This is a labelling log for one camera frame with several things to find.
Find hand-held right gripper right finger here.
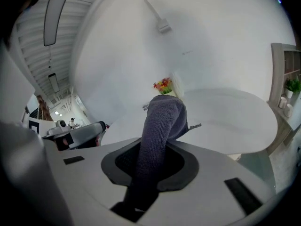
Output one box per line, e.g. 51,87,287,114
156,142,200,192

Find white wall socket box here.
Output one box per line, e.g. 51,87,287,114
157,18,173,34

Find grey wooden shelf unit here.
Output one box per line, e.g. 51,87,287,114
266,42,301,155

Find white oval marble table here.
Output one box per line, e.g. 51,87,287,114
100,88,278,155

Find white ribbed vase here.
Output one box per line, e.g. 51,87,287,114
171,71,186,98

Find long black-framed ceiling light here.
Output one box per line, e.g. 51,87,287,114
48,73,60,94
43,0,75,47

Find white wall cable conduit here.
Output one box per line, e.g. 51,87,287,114
130,0,163,21

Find green potted plant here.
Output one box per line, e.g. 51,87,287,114
284,77,301,99

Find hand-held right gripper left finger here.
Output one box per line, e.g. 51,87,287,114
101,139,148,223

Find colourful flowers in white pot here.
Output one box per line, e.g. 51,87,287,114
152,77,176,97

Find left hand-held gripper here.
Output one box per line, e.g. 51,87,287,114
28,117,107,151

